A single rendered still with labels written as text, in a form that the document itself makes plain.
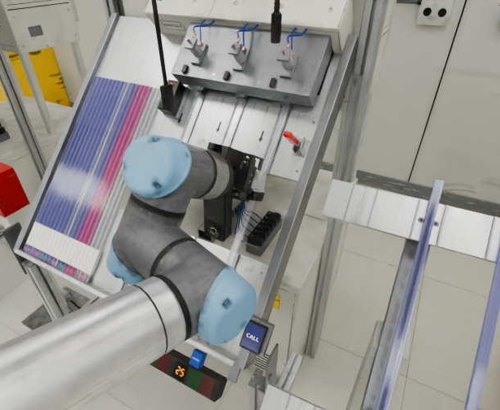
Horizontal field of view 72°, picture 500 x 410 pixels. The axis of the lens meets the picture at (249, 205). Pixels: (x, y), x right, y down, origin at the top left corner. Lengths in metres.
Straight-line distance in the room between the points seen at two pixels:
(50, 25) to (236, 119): 1.33
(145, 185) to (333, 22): 0.51
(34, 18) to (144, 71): 1.00
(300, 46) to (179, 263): 0.54
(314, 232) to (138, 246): 0.80
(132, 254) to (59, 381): 0.18
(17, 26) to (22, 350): 1.68
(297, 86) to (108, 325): 0.56
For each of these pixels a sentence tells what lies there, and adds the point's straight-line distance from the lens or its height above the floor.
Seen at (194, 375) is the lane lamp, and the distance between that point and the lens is 0.80.
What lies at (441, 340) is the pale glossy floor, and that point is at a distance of 1.81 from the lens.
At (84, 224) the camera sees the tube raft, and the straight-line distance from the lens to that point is 0.95.
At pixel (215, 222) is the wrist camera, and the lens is 0.61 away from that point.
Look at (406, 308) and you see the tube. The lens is 0.61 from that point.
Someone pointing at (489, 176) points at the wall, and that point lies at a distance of 2.56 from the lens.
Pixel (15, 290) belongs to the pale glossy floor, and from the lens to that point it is 2.12.
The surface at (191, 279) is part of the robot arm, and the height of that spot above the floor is 1.09.
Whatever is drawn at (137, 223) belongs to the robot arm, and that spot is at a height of 1.09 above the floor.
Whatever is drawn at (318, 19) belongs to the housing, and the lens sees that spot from 0.79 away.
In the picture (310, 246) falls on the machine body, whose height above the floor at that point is 0.62.
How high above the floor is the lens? 1.36
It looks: 36 degrees down
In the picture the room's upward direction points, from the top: straight up
